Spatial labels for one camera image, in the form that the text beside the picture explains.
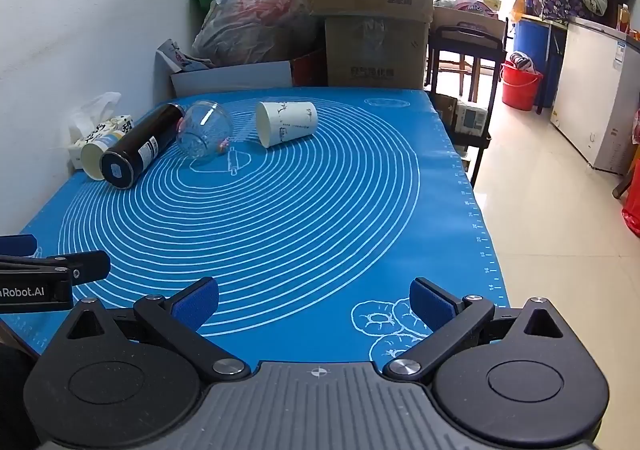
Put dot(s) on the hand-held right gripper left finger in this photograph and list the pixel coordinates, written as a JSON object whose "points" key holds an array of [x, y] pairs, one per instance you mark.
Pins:
{"points": [[197, 306]]}

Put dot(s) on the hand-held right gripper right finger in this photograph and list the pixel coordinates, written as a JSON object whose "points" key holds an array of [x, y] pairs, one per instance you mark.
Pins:
{"points": [[431, 302]]}

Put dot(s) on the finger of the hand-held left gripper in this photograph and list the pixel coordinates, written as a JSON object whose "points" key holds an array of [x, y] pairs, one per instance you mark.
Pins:
{"points": [[90, 266], [17, 245]]}

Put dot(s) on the white printed paper cup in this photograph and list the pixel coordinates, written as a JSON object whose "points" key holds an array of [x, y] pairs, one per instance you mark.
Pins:
{"points": [[287, 122]]}

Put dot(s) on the white and blue paper cup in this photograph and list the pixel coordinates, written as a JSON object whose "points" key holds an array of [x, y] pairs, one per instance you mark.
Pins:
{"points": [[91, 157]]}

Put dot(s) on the black thermos cup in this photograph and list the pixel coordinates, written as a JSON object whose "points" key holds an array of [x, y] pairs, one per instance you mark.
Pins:
{"points": [[142, 145]]}

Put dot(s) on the clear glass cup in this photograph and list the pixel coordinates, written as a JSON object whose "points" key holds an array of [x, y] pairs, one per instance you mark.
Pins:
{"points": [[205, 130]]}

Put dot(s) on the blue silicone baking mat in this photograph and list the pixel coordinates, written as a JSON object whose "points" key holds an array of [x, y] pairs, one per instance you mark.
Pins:
{"points": [[300, 230]]}

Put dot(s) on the tissue pack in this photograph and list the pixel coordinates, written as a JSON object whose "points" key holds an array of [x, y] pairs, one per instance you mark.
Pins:
{"points": [[117, 124]]}

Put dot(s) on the small white appliance box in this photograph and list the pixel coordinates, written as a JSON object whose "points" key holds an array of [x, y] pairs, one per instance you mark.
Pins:
{"points": [[470, 116]]}

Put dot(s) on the crumpled printed paper bag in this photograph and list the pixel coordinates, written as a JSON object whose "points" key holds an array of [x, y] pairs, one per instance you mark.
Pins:
{"points": [[177, 57]]}

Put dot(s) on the black metal rack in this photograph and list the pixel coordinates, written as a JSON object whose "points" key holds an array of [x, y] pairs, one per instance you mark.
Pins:
{"points": [[492, 80]]}

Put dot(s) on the red plastic bucket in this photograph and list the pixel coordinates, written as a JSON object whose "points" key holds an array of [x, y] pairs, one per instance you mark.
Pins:
{"points": [[520, 89]]}

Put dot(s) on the white open cardboard box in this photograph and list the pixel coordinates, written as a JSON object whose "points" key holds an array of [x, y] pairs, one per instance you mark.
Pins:
{"points": [[235, 77]]}

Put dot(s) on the plastic-wrapped brown cardboard box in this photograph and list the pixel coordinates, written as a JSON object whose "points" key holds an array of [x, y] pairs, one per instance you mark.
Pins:
{"points": [[375, 55]]}

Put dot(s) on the striped cloth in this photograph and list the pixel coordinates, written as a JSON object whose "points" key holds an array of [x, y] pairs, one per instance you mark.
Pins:
{"points": [[520, 61]]}

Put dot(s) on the red box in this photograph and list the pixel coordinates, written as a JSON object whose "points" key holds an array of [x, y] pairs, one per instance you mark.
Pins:
{"points": [[309, 67]]}

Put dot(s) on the white chest freezer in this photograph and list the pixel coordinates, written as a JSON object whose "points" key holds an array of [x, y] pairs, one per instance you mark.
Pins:
{"points": [[595, 95]]}

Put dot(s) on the blue plastic barrel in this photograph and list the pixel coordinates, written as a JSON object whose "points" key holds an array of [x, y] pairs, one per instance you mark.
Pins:
{"points": [[532, 37]]}

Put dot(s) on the flat cardboard box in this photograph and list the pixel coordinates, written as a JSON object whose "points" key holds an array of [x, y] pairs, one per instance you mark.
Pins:
{"points": [[467, 20]]}

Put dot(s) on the clear plastic bag, red contents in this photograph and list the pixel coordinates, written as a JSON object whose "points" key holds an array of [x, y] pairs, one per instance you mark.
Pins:
{"points": [[255, 25]]}

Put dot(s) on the yellow bottle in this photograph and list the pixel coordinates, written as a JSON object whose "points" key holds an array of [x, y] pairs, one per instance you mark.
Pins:
{"points": [[623, 17]]}

